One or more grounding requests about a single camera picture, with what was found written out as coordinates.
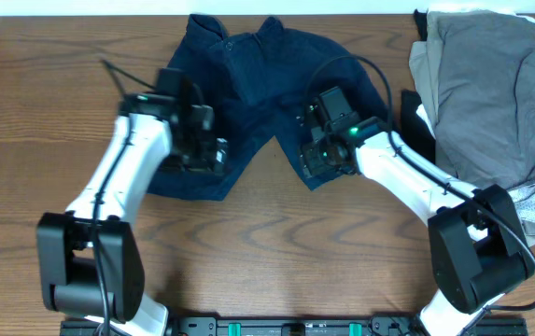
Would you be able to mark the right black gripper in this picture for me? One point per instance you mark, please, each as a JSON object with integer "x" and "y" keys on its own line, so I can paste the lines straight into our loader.
{"x": 310, "y": 165}

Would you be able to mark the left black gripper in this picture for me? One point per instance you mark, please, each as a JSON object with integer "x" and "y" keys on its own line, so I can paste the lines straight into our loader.
{"x": 204, "y": 160}

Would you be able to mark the navy blue shorts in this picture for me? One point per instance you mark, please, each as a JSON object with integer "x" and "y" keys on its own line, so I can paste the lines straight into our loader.
{"x": 257, "y": 84}

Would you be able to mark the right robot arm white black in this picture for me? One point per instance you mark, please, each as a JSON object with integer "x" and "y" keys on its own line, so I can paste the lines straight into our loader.
{"x": 477, "y": 245}

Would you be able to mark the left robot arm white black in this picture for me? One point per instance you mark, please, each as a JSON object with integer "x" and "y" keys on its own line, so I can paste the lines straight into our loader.
{"x": 89, "y": 263}

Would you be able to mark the black white garment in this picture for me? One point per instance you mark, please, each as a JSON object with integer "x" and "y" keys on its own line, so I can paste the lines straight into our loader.
{"x": 414, "y": 130}

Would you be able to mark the grey garment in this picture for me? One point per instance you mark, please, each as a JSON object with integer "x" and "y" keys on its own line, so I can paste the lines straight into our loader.
{"x": 485, "y": 130}

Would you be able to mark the black mounting rail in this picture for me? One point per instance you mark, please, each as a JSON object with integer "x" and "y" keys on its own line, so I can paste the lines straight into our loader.
{"x": 295, "y": 326}

